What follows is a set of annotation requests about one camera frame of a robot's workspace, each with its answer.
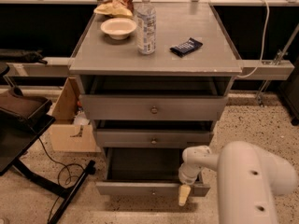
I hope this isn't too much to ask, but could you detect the grey top drawer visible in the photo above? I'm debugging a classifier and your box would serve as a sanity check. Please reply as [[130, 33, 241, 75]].
[[80, 94, 228, 121]]

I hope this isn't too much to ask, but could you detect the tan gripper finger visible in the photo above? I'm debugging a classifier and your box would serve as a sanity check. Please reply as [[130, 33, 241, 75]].
[[178, 185, 191, 206]]

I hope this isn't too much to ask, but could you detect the black bag on rail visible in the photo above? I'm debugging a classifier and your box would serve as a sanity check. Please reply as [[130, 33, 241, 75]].
[[0, 49, 48, 64]]

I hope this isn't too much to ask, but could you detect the white hanging cable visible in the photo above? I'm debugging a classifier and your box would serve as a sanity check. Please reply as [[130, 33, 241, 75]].
[[235, 0, 270, 79]]

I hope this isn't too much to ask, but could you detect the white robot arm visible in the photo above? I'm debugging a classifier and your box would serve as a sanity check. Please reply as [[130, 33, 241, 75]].
[[178, 141, 298, 224]]

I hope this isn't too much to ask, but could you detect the dark blue snack packet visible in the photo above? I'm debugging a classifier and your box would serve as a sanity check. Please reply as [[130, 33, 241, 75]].
[[170, 37, 203, 57]]

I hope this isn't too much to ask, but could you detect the black stand with tray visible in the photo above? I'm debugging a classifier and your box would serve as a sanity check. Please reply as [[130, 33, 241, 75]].
[[0, 62, 95, 224]]

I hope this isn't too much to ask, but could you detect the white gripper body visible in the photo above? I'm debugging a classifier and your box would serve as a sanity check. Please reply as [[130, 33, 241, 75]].
[[178, 146, 212, 185]]

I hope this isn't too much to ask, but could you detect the clear plastic water bottle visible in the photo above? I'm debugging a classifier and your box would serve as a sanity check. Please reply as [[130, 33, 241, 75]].
[[136, 0, 156, 55]]

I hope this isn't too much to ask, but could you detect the grey drawer cabinet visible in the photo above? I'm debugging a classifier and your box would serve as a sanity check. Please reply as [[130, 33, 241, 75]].
[[68, 1, 243, 173]]

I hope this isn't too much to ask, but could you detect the grey drawer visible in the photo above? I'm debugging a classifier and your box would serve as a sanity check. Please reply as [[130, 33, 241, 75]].
[[94, 147, 211, 198], [93, 130, 213, 148], [80, 94, 228, 121]]

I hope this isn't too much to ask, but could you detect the grey bottom drawer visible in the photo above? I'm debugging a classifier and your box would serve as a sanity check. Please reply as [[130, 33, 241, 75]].
[[94, 147, 211, 198]]

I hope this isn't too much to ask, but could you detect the aluminium frame rail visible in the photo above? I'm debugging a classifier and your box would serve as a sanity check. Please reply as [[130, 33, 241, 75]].
[[7, 57, 294, 80]]

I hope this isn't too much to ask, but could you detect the white ceramic bowl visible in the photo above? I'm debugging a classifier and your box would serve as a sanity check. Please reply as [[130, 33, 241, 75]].
[[101, 18, 136, 40]]

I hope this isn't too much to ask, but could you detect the grey middle drawer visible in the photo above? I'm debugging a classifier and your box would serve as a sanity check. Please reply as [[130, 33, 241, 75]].
[[93, 130, 213, 148]]

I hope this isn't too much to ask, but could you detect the yellow chip bag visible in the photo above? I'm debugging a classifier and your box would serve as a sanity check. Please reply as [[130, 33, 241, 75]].
[[93, 3, 133, 19]]

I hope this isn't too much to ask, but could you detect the cardboard box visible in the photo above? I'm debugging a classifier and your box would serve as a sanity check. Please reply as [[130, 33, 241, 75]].
[[49, 77, 100, 152]]

